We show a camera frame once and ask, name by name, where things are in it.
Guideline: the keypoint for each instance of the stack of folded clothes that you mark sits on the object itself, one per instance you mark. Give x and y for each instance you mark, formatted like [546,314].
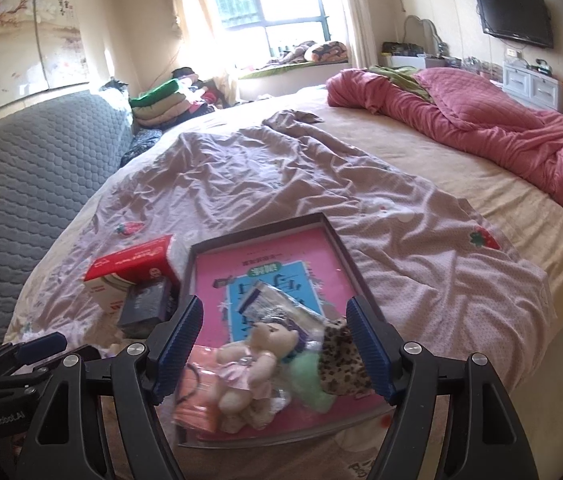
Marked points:
[183,97]

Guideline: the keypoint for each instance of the pink cloth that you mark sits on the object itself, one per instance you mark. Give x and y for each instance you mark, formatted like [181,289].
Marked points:
[194,408]

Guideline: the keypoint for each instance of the grey quilted headboard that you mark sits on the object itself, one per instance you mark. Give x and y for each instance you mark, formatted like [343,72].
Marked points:
[54,156]

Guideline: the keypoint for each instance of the dark navy box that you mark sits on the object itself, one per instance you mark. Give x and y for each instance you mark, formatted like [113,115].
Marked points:
[146,305]

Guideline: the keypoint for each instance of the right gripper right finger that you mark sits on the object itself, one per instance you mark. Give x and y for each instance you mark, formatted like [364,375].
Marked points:
[483,437]

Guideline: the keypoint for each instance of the red white carton box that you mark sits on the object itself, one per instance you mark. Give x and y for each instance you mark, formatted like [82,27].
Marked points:
[109,278]

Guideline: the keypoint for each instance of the green soft toy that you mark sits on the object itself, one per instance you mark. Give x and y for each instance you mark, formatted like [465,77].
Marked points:
[305,384]

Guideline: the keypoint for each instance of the pink quilted comforter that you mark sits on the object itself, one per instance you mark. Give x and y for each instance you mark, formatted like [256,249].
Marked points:
[466,112]

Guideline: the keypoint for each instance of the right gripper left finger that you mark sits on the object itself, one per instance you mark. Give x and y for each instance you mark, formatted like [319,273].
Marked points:
[138,380]

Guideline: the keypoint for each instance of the leopard print soft item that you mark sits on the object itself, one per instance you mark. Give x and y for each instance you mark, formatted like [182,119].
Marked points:
[341,370]

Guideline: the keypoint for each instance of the blankets on window sill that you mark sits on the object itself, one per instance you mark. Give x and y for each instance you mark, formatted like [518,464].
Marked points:
[311,52]

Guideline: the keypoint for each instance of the cream bear pink dress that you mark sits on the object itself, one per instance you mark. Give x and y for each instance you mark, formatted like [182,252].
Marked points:
[244,392]

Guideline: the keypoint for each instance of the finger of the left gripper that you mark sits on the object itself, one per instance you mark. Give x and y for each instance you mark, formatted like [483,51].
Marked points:
[37,350]

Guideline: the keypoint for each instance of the blossom wall painting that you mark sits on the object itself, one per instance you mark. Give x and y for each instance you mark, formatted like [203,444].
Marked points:
[41,48]

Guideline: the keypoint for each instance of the clear packet with beads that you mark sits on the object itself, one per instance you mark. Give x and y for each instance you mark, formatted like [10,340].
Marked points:
[267,304]

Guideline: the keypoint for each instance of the pink book tray box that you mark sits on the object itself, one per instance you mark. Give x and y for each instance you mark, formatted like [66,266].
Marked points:
[306,258]

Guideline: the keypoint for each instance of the green cloth on comforter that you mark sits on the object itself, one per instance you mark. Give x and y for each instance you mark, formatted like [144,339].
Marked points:
[403,77]

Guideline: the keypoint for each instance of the white drawer cabinet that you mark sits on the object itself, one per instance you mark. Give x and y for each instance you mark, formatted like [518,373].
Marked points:
[532,89]

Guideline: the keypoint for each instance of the wall mounted black television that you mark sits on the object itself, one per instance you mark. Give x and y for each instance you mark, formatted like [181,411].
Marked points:
[526,21]

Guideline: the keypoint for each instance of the mauve strawberry bed sheet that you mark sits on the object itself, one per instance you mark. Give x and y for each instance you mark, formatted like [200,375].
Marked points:
[441,273]

